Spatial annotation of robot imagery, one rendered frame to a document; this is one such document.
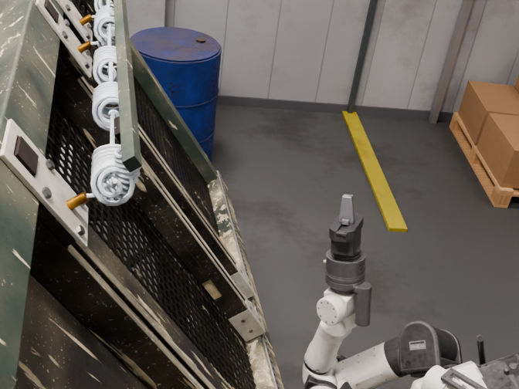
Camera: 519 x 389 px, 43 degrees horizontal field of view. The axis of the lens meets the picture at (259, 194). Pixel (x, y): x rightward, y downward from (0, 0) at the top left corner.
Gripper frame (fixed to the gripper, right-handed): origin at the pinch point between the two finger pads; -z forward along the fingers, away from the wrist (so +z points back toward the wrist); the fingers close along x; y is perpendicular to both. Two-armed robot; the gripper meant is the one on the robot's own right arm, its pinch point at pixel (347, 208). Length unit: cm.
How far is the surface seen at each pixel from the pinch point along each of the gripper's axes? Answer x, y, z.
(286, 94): -378, 144, 52
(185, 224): -13, 47, 15
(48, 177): 58, 31, -22
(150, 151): -19, 60, -2
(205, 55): -232, 146, 2
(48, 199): 62, 28, -20
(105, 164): 54, 24, -23
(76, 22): -2, 67, -38
